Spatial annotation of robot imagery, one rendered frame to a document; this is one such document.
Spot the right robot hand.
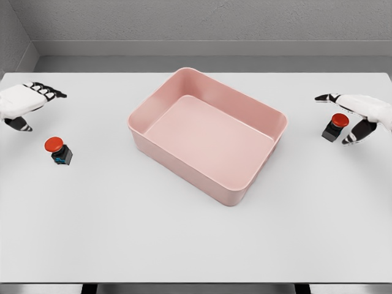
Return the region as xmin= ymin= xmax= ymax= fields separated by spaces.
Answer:
xmin=314 ymin=92 xmax=392 ymax=146

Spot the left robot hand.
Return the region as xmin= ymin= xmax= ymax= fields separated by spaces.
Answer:
xmin=0 ymin=81 xmax=68 ymax=133

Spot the pink rectangular basket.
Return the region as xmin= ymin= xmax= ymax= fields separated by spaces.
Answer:
xmin=126 ymin=67 xmax=288 ymax=208

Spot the red button switch, grey-black base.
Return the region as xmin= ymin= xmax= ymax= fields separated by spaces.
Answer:
xmin=321 ymin=113 xmax=350 ymax=143

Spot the red button switch, blue-black base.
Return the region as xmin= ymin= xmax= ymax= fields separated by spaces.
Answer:
xmin=44 ymin=136 xmax=74 ymax=167

